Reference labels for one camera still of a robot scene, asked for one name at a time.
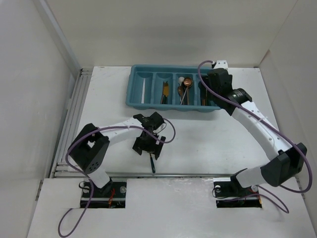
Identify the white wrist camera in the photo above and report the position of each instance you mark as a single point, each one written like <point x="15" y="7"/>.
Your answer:
<point x="220" y="64"/>
<point x="162" y="127"/>

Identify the aluminium rail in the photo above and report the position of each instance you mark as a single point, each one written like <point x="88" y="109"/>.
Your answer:
<point x="163" y="175"/>

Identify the gold fork green handle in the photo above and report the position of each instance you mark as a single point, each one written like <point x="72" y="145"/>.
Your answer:
<point x="152" y="164"/>

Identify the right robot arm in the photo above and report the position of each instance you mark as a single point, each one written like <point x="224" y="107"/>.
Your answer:
<point x="285" y="160"/>

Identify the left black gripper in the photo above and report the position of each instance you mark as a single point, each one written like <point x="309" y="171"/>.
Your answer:
<point x="153" y="148"/>

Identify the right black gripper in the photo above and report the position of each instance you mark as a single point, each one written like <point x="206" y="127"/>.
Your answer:
<point x="206" y="81"/>

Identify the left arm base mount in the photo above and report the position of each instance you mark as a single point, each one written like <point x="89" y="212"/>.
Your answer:
<point x="113" y="197"/>

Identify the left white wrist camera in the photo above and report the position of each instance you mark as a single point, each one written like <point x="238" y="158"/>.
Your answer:
<point x="162" y="127"/>

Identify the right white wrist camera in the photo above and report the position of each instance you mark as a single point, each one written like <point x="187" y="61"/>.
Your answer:
<point x="220" y="64"/>

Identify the copper round spoon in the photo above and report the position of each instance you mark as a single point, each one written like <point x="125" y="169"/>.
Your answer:
<point x="188" y="82"/>

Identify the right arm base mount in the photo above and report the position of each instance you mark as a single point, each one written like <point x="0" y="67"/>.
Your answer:
<point x="230" y="195"/>

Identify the gold knife green handle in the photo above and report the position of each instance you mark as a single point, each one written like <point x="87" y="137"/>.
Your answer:
<point x="166" y="93"/>
<point x="163" y="92"/>

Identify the blue plastic cutlery tray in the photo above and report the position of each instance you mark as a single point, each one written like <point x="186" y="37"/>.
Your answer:
<point x="153" y="86"/>

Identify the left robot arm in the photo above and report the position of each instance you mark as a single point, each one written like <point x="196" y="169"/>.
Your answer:
<point x="89" y="148"/>

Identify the white silver round spoon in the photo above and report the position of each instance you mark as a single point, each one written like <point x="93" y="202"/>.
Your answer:
<point x="180" y="80"/>

